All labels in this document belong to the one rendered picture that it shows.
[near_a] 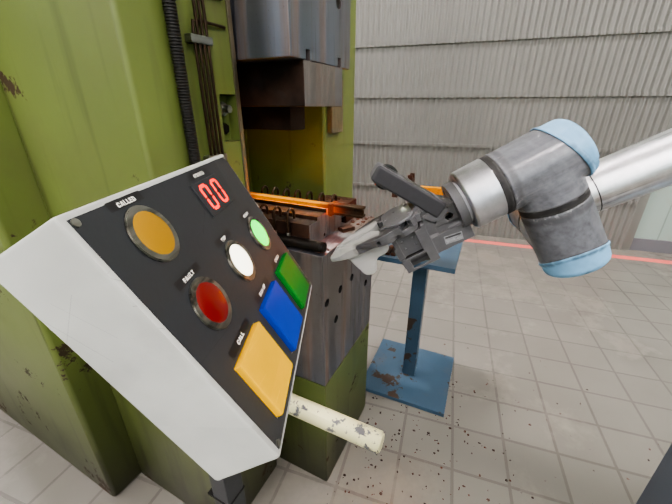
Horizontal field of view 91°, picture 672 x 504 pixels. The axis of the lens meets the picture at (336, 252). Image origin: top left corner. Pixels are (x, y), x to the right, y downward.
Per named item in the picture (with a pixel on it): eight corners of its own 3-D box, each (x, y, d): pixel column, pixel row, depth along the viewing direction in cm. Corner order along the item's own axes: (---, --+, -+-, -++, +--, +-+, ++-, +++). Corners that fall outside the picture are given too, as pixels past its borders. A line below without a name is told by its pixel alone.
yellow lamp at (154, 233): (190, 249, 33) (182, 206, 31) (147, 267, 29) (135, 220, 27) (168, 243, 34) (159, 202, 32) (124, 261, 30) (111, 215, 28)
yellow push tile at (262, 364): (293, 364, 41) (259, 319, 38) (283, 415, 34) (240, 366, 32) (281, 369, 41) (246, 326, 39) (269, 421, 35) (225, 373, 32)
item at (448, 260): (464, 238, 155) (464, 234, 154) (454, 274, 121) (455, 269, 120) (400, 229, 166) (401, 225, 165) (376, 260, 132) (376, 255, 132)
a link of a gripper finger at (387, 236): (360, 259, 48) (415, 231, 46) (354, 250, 47) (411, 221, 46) (358, 246, 52) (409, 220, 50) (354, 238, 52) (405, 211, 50)
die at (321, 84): (342, 106, 93) (342, 68, 89) (305, 106, 77) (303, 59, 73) (228, 106, 110) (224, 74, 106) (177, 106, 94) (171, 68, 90)
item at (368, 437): (385, 441, 73) (386, 424, 71) (376, 462, 69) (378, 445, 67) (232, 375, 91) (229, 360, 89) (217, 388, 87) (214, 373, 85)
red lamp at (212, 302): (242, 312, 35) (237, 276, 34) (209, 337, 32) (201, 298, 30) (220, 305, 37) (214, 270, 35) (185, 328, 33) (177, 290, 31)
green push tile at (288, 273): (310, 284, 59) (286, 251, 56) (305, 307, 52) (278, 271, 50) (301, 288, 59) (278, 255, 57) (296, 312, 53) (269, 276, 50)
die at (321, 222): (341, 226, 107) (341, 200, 104) (309, 248, 91) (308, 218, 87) (240, 209, 124) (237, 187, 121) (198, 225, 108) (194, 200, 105)
